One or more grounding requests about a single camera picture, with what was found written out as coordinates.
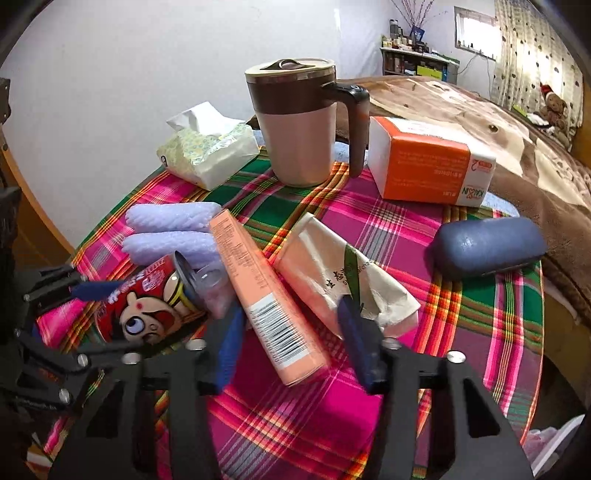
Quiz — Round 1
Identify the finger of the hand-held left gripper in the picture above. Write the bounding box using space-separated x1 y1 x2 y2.
22 264 126 315
14 329 118 404

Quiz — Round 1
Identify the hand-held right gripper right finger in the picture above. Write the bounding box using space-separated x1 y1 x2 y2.
336 298 529 480

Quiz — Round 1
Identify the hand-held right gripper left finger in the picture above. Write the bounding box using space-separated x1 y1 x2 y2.
48 305 245 480

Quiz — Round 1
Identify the red cartoon can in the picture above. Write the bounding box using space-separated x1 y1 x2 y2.
92 251 225 344

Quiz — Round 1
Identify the peach carton box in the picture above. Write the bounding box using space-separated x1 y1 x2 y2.
209 209 331 386

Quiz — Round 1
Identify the beige paper tissue pack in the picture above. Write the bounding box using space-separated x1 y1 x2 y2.
276 212 422 340

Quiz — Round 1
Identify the plaid tablecloth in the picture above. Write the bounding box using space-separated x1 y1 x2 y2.
25 148 546 480

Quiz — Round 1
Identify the blue glasses case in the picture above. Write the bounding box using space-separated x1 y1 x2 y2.
425 217 549 280

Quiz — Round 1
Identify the orange white box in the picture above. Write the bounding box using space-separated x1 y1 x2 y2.
367 115 497 204

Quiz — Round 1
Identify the brown travel mug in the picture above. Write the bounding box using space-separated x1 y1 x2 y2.
245 58 371 188

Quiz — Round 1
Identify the brown blanket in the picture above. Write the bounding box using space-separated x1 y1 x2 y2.
332 76 591 324

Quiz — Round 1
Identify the shelf cabinet with bottles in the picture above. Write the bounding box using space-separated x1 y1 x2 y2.
380 34 460 84

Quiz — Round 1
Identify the brown teddy bear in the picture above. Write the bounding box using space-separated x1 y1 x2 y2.
536 83 573 148

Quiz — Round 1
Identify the vase of branches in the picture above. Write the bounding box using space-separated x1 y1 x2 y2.
390 0 446 29

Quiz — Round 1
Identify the small window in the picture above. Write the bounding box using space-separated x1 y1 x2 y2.
454 6 502 61

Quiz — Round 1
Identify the heart print curtain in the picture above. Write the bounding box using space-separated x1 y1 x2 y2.
489 0 585 132

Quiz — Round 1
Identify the curved wooden rail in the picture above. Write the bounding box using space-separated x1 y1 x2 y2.
0 129 75 252

